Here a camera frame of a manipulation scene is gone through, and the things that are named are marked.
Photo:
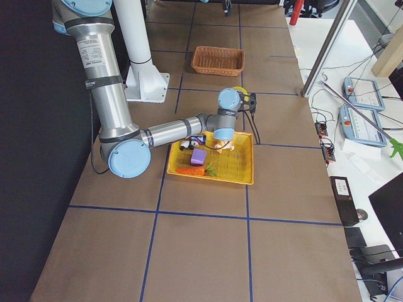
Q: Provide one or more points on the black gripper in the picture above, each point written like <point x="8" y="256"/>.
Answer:
<point x="247" y="99"/>
<point x="225" y="4"/>

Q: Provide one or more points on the yellow tape roll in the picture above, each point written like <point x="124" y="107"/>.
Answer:
<point x="241" y="89"/>

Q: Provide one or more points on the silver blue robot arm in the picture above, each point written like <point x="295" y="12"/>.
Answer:
<point x="112" y="41"/>

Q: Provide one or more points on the brown wicker basket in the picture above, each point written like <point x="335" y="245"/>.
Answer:
<point x="218" y="61"/>

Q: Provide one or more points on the yellow plastic woven basket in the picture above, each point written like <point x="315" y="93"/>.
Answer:
<point x="236" y="166"/>

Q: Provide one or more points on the toy croissant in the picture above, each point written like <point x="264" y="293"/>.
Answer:
<point x="221" y="145"/>

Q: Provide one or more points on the small dark labelled can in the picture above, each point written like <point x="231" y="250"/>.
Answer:
<point x="197" y="140"/>

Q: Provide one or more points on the red cylinder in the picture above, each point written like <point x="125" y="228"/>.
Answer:
<point x="297" y="7"/>

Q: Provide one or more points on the purple foam cube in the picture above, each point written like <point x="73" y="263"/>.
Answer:
<point x="198" y="157"/>

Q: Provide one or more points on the upper orange black connector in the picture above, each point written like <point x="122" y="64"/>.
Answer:
<point x="321" y="129"/>

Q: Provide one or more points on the orange black connector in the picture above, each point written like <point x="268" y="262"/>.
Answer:
<point x="328" y="151"/>
<point x="321" y="129"/>

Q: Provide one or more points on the toy carrot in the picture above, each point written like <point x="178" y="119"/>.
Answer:
<point x="197" y="170"/>

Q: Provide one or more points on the lower orange black connector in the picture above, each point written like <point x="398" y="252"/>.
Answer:
<point x="328" y="151"/>

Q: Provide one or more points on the lower blue teach pendant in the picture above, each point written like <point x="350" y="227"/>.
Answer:
<point x="355" y="128"/>

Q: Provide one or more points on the blue teach pendant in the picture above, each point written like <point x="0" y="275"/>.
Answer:
<point x="363" y="92"/>
<point x="355" y="128"/>

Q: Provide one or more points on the white paper sheet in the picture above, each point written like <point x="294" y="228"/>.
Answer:
<point x="360" y="149"/>

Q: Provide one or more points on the upper blue teach pendant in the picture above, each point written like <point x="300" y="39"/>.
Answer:
<point x="363" y="92"/>

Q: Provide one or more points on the black rectangular box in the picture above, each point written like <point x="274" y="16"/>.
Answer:
<point x="344" y="201"/>

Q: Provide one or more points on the wooden board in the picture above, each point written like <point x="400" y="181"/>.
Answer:
<point x="390" y="58"/>

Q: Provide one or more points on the metal grabber stick green tip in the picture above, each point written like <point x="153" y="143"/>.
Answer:
<point x="397" y="146"/>

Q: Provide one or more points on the silver round knob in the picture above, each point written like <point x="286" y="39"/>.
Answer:
<point x="362" y="215"/>

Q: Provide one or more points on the black monitor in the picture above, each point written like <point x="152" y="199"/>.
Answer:
<point x="387" y="205"/>

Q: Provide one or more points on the black desk device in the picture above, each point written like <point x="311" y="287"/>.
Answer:
<point x="379" y="269"/>

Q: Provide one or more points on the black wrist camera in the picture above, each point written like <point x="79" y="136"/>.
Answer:
<point x="252" y="103"/>

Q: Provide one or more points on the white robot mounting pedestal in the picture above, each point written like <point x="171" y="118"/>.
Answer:
<point x="144" y="82"/>

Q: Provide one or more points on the aluminium frame post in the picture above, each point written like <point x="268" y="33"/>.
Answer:
<point x="336" y="28"/>

